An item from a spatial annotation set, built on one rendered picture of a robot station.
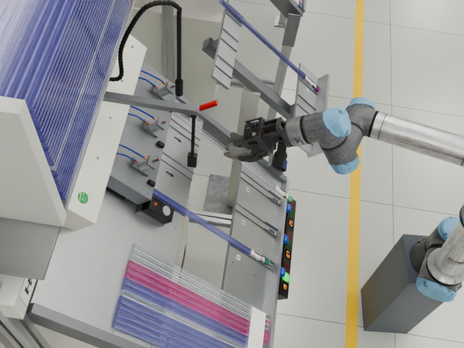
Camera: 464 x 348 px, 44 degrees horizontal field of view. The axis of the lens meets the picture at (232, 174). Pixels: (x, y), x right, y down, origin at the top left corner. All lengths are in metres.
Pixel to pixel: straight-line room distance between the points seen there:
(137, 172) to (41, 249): 0.38
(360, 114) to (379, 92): 1.59
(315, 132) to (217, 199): 1.24
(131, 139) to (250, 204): 0.50
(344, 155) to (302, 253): 1.12
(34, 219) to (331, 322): 1.67
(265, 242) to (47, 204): 0.89
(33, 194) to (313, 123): 0.76
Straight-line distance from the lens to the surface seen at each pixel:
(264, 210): 1.75
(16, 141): 0.82
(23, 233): 1.04
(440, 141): 1.56
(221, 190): 2.64
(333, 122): 1.43
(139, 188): 1.32
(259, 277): 1.67
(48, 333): 1.79
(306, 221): 2.63
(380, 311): 2.30
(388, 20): 3.56
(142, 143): 1.36
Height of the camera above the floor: 2.30
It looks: 58 degrees down
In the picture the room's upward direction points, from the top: 9 degrees clockwise
